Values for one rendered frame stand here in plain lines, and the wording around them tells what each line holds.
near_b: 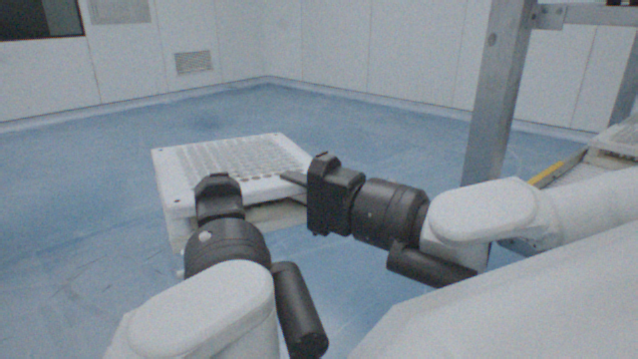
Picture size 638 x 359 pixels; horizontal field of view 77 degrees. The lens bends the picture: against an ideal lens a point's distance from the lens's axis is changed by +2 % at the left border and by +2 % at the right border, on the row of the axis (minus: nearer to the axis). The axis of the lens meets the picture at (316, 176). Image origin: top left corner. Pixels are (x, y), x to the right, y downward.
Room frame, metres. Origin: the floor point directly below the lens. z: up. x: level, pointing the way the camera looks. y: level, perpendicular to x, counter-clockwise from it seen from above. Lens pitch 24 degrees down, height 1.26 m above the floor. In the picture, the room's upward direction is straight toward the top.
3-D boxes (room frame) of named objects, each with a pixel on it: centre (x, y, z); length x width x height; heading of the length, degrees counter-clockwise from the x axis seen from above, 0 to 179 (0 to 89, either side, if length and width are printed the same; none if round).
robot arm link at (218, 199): (0.38, 0.11, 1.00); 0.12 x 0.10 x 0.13; 17
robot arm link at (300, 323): (0.28, 0.06, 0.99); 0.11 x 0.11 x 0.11; 17
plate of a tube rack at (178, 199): (0.61, 0.13, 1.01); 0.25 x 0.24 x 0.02; 25
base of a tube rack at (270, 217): (0.61, 0.13, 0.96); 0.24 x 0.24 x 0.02; 25
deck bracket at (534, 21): (0.77, -0.41, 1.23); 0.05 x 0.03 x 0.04; 41
